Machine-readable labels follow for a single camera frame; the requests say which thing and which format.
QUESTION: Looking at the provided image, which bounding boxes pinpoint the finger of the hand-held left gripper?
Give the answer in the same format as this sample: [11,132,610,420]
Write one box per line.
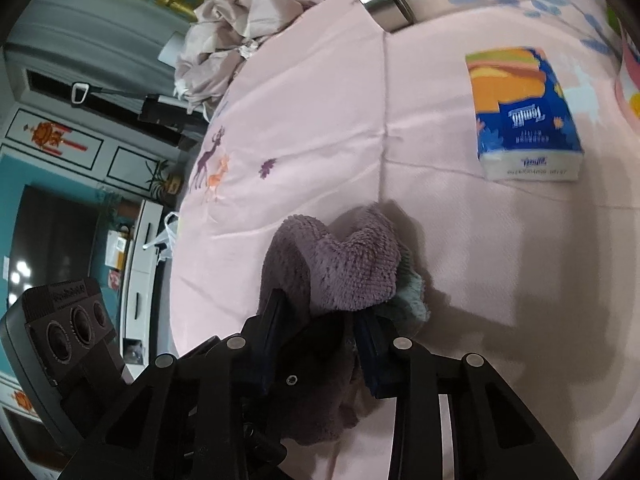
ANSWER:
[235,355,326,466]

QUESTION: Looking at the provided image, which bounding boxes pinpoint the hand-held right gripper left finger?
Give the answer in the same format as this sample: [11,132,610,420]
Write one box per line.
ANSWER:
[60,290,301,480]

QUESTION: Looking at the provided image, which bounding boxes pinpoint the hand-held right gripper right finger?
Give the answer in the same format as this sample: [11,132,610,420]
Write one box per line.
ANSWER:
[352,310,581,480]

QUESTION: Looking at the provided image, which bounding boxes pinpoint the green towel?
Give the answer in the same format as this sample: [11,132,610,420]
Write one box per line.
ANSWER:
[372,252,432,336]

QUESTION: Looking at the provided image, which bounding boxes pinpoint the purple towel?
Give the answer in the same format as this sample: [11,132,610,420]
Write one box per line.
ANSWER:
[257,205,403,448]

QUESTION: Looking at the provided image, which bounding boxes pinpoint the black television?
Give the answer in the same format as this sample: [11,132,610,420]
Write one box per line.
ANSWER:
[10,184,103,301]

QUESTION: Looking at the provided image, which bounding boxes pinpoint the white cabinet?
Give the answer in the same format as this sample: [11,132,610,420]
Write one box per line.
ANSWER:
[120,199,166,361]

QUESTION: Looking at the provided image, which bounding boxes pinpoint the white plastic bag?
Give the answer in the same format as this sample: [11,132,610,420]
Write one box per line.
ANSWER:
[142,211,181,263]

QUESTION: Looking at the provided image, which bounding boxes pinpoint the potted plant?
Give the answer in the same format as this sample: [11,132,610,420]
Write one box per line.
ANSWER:
[145,160,181,206]

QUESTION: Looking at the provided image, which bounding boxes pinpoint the pink printed bedsheet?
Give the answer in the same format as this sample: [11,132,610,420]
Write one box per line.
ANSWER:
[167,0,640,480]

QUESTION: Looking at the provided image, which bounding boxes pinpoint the black upright vacuum cleaner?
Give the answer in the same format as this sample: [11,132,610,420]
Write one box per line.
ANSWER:
[70,80,211,146]

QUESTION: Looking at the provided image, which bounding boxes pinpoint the blue tissue pack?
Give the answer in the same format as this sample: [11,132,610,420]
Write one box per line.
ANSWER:
[465,46,586,182]

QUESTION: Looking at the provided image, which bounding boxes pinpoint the crumpled beige satin cloth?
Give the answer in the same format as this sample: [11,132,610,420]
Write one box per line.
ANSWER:
[174,0,311,121]

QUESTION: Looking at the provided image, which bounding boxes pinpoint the grey curtain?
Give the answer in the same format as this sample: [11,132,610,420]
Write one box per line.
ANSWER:
[5,0,201,86]

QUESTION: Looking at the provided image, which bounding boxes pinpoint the red wall decoration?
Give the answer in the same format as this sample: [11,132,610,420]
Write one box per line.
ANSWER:
[10,390,38,416]
[22,120,88,156]

